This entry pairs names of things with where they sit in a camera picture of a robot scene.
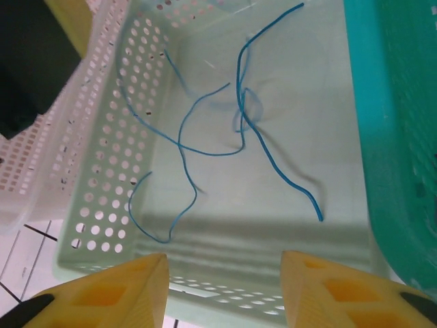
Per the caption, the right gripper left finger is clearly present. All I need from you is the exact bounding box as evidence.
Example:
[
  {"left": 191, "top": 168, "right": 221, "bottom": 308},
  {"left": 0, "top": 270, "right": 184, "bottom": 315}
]
[{"left": 0, "top": 253, "right": 171, "bottom": 328}]

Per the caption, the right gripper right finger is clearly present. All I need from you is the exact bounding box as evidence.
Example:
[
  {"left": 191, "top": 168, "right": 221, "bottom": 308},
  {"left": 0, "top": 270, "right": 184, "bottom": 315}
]
[{"left": 280, "top": 249, "right": 437, "bottom": 328}]

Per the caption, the white perforated plastic basket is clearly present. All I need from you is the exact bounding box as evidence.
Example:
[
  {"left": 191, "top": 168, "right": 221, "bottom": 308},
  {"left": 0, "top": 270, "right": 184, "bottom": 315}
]
[{"left": 0, "top": 0, "right": 137, "bottom": 236}]

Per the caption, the light green plastic basket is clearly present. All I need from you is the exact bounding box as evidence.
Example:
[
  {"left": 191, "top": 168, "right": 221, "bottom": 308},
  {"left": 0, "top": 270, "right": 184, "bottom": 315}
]
[{"left": 53, "top": 0, "right": 390, "bottom": 325}]

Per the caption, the teal perforated plastic basket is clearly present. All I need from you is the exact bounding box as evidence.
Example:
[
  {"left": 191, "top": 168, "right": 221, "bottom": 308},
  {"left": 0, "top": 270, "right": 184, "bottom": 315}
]
[{"left": 343, "top": 0, "right": 437, "bottom": 295}]

